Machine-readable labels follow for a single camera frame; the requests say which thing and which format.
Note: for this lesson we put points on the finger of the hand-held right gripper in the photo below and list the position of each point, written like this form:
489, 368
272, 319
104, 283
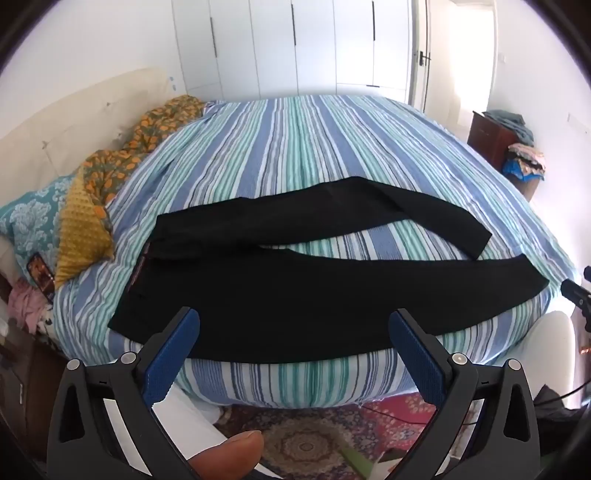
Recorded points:
575, 293

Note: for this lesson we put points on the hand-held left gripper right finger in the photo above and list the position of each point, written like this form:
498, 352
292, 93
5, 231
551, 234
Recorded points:
418, 360

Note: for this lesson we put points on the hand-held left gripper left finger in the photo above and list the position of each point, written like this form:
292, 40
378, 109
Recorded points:
170, 357

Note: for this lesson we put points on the black pants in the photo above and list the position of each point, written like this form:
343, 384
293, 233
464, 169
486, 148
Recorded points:
277, 300

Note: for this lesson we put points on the person's left hand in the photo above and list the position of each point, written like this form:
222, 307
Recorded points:
226, 454

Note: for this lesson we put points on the green plastic strip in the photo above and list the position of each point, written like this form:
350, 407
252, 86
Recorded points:
356, 457

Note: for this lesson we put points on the pile of colourful clothes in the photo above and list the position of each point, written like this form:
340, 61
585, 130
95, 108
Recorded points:
526, 161

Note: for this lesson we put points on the red patterned rug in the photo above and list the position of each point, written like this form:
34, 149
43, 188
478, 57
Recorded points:
300, 443

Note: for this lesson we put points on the dark wooden nightstand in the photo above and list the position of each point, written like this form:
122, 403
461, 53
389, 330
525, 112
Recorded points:
27, 383

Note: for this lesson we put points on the dark printed card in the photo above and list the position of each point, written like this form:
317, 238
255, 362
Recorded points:
40, 277

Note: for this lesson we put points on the mustard yellow pillow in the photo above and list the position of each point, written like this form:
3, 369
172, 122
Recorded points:
83, 230

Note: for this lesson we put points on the pink cloth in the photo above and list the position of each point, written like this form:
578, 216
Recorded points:
25, 304

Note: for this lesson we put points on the brown wooden cabinet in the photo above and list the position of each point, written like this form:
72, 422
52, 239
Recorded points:
485, 136

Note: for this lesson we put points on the grey blue clothes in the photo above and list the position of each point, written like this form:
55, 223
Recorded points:
512, 121

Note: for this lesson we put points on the teal patterned pillow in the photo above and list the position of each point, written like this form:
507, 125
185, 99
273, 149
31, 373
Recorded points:
32, 212

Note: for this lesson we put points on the orange floral cloth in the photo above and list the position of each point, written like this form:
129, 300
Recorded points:
157, 124

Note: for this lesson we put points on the striped bed blanket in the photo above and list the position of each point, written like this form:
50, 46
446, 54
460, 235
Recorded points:
300, 147

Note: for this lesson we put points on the cream padded headboard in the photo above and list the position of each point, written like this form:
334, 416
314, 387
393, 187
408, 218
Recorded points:
69, 115

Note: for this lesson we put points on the white door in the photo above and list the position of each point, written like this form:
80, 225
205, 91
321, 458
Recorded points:
427, 55

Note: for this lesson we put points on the white wardrobe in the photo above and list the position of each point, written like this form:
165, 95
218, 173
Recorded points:
277, 46

